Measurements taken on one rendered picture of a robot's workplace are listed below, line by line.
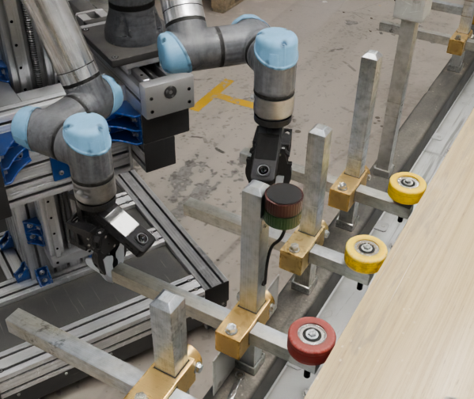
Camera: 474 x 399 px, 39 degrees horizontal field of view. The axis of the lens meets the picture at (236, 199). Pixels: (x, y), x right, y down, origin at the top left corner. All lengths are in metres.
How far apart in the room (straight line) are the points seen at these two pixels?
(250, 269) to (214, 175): 1.91
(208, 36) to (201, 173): 1.85
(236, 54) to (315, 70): 2.75
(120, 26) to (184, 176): 1.41
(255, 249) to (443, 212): 0.49
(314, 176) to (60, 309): 1.13
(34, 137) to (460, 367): 0.80
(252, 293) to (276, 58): 0.41
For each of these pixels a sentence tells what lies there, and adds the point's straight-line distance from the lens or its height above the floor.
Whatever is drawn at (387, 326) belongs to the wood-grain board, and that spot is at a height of 0.90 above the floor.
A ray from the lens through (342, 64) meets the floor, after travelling 4.06.
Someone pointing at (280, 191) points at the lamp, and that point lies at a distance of 1.02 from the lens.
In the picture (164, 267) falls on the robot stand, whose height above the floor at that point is 0.21.
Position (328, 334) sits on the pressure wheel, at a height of 0.91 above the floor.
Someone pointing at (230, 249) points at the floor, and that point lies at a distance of 2.62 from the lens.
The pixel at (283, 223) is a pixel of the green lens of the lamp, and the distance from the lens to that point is 1.02.
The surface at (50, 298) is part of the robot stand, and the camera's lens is 2.21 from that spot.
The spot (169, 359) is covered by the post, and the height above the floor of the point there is 1.01.
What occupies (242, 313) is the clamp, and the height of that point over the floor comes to 0.87.
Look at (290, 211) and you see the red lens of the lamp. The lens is 1.00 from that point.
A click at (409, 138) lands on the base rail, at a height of 0.70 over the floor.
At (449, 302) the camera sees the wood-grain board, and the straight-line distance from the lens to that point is 1.24.
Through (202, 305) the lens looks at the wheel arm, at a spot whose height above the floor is 0.86.
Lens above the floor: 1.75
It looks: 38 degrees down
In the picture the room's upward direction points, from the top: 1 degrees clockwise
